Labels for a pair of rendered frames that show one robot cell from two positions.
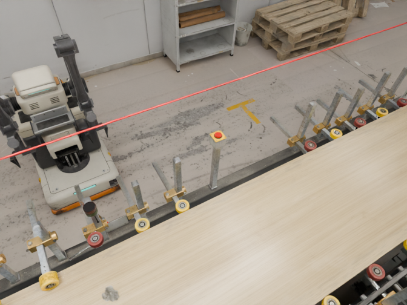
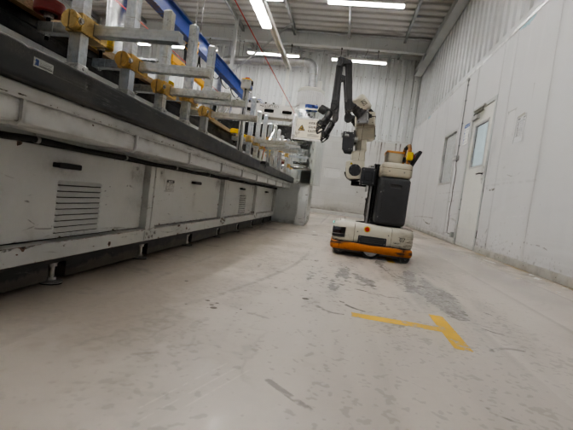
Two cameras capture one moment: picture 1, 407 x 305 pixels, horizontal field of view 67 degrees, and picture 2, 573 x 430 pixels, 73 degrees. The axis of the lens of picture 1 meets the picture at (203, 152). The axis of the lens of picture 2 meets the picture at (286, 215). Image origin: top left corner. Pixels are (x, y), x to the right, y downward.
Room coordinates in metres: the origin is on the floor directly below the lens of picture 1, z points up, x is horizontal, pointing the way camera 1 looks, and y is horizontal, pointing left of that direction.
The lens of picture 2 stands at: (3.30, -1.98, 0.44)
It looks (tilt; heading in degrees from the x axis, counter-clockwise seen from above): 3 degrees down; 130
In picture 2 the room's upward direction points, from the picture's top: 7 degrees clockwise
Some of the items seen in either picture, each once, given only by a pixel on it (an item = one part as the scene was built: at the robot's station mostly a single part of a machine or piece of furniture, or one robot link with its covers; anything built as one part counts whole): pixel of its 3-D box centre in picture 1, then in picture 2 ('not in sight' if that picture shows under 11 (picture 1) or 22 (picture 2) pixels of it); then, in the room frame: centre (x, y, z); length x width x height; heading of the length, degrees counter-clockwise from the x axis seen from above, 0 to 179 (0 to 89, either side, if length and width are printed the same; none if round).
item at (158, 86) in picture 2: (343, 119); (164, 90); (1.83, -1.11, 0.80); 0.14 x 0.06 x 0.05; 122
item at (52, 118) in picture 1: (54, 123); (349, 140); (1.42, 1.00, 0.99); 0.28 x 0.16 x 0.22; 122
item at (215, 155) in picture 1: (215, 167); (242, 120); (1.18, -0.08, 0.93); 0.05 x 0.05 x 0.45; 32
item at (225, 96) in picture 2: (336, 115); (180, 93); (1.87, -1.06, 0.80); 0.43 x 0.03 x 0.04; 32
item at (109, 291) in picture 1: (109, 294); not in sight; (0.40, 0.40, 0.91); 0.09 x 0.07 x 0.02; 59
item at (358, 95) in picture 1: (349, 112); (163, 70); (1.84, -1.13, 0.87); 0.04 x 0.04 x 0.48; 32
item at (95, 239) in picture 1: (97, 242); not in sight; (0.68, 0.55, 0.85); 0.08 x 0.08 x 0.11
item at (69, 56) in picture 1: (76, 77); (337, 85); (1.39, 0.73, 1.40); 0.11 x 0.06 x 0.43; 122
